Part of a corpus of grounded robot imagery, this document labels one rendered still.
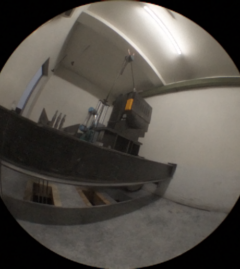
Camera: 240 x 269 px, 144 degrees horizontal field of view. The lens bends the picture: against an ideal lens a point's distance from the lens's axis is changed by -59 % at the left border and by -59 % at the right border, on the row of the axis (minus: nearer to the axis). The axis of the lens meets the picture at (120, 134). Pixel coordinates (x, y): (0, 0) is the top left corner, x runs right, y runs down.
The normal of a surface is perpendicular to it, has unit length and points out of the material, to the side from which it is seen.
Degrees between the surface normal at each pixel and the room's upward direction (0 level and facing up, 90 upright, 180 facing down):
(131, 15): 180
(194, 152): 90
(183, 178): 90
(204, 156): 90
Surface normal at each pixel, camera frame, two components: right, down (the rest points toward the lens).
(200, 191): -0.71, -0.33
